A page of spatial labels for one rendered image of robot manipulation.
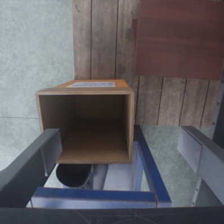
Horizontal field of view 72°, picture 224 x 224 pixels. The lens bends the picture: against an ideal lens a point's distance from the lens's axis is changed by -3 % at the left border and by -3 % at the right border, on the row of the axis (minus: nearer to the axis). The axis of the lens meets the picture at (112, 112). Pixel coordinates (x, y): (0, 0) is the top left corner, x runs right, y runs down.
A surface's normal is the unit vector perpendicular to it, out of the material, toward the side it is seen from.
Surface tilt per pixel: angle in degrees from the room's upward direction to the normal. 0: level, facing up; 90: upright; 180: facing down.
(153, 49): 0
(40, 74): 0
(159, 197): 90
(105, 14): 0
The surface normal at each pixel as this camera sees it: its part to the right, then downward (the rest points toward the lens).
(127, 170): -0.01, 0.29
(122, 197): 0.04, -0.96
